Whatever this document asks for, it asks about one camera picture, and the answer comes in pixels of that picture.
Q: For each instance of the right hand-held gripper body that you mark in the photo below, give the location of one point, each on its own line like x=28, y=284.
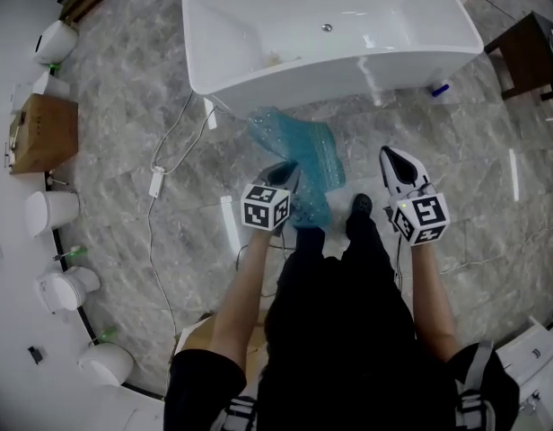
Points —
x=422, y=218

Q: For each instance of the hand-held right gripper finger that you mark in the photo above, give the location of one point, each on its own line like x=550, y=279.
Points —
x=388, y=173
x=418, y=169

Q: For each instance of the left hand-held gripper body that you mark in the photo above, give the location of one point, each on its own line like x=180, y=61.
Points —
x=263, y=209

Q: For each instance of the teal bubbled bath mat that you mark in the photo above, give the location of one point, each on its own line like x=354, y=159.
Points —
x=312, y=164

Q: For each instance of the white bathtub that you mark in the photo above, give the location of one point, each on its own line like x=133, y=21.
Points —
x=348, y=74

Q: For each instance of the person's left forearm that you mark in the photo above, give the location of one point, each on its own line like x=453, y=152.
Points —
x=240, y=299

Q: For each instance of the person's right forearm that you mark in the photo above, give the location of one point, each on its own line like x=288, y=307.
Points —
x=433, y=299

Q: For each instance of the person's right black shoe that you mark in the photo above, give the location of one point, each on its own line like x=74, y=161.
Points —
x=362, y=204

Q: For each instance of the blue and white bottle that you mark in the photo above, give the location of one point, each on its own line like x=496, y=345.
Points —
x=439, y=90

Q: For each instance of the person's black clothing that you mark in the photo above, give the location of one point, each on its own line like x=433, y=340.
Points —
x=339, y=330

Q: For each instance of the brown cardboard box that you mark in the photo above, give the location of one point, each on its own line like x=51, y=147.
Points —
x=193, y=335

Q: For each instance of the dark wooden stool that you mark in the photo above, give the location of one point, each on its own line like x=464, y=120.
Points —
x=523, y=56

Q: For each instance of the white ceramic fixture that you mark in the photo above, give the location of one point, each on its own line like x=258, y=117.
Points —
x=537, y=366

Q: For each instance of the green tag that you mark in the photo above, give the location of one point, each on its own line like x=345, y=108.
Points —
x=107, y=333
x=55, y=66

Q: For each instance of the metal faucet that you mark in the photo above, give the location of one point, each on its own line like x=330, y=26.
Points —
x=57, y=180

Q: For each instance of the white toilet with lid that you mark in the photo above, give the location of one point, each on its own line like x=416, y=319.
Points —
x=65, y=289

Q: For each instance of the small white box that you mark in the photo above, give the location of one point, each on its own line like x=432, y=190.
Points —
x=52, y=84

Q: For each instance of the cardboard box near wall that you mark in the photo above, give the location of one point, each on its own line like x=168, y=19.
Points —
x=45, y=135

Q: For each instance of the black wall switch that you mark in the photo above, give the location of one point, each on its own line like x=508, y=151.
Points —
x=36, y=353

